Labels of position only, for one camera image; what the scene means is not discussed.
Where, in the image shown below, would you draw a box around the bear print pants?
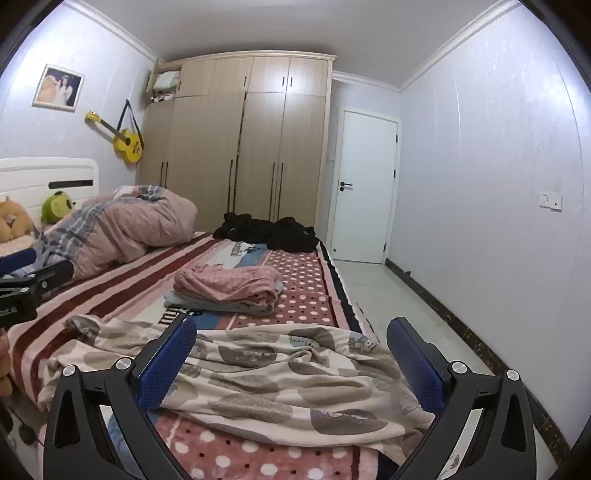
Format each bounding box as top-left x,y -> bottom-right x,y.
39,314 -> 437,464

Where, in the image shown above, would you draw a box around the folded pink striped clothes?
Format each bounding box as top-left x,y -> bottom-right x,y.
163,265 -> 283,317

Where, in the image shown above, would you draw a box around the stored bedding in wardrobe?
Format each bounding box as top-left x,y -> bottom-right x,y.
148,70 -> 182,103

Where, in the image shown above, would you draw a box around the brown plush bear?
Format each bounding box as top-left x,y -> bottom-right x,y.
0,196 -> 35,243

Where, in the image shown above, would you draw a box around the pink plaid quilt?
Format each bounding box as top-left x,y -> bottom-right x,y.
39,185 -> 198,281

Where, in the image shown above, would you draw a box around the white door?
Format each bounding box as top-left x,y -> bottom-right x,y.
329,108 -> 399,265

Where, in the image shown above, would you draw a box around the person's left hand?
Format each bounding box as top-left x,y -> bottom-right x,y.
0,332 -> 14,398

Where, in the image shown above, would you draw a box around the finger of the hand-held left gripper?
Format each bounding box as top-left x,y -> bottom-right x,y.
25,260 -> 75,294
0,249 -> 37,276

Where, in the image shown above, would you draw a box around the green plush toy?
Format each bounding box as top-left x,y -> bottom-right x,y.
41,191 -> 76,225

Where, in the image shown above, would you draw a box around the white bed headboard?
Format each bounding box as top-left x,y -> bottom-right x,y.
0,157 -> 101,217

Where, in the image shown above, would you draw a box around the folded pink checked garment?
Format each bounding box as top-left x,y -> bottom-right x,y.
174,264 -> 283,311

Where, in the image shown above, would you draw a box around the beige wooden wardrobe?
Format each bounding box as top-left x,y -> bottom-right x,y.
137,52 -> 337,232

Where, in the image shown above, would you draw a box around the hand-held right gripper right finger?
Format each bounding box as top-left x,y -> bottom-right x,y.
385,316 -> 539,480

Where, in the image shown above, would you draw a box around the yellow guitar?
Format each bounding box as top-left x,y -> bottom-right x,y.
84,99 -> 145,163

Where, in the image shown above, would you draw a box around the framed wall photo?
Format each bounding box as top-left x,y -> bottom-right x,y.
32,64 -> 85,112

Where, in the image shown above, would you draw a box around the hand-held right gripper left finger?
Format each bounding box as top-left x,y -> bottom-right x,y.
44,316 -> 199,480

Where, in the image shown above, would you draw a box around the polka dot striped blanket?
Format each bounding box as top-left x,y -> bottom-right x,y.
0,231 -> 384,480

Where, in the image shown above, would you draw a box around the black clothes pile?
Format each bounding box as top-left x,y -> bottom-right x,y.
213,212 -> 318,253

